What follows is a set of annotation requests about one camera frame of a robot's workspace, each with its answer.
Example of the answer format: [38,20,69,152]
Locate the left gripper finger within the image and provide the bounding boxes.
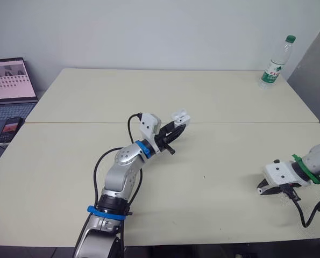
[167,124,188,144]
[159,120,177,135]

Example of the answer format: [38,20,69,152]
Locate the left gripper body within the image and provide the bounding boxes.
[154,128,176,156]

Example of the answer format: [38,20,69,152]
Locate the open grey laptop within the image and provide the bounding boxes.
[0,56,39,146]

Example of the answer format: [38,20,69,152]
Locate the clear bottle with green cap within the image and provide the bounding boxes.
[257,34,297,91]

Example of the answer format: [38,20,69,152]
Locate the black smartphone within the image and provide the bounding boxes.
[0,117,25,144]

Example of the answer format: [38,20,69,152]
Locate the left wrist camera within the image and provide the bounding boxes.
[139,112,163,144]

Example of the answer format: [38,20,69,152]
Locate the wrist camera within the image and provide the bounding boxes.
[139,112,163,144]
[264,160,311,188]

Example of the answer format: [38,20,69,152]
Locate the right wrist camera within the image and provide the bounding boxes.
[264,160,311,188]

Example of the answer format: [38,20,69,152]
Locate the black cable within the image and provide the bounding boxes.
[93,113,144,216]
[280,180,320,228]

